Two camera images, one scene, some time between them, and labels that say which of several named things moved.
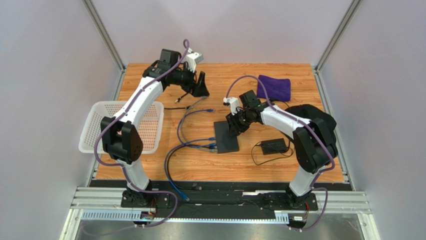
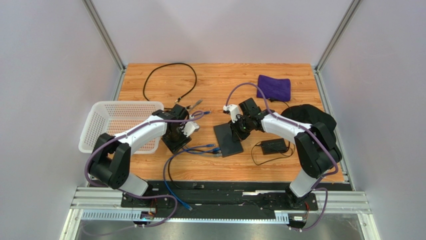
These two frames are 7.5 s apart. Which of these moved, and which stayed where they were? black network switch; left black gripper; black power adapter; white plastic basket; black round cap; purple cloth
Moved: black network switch; left black gripper
Stayed: black power adapter; purple cloth; white plastic basket; black round cap
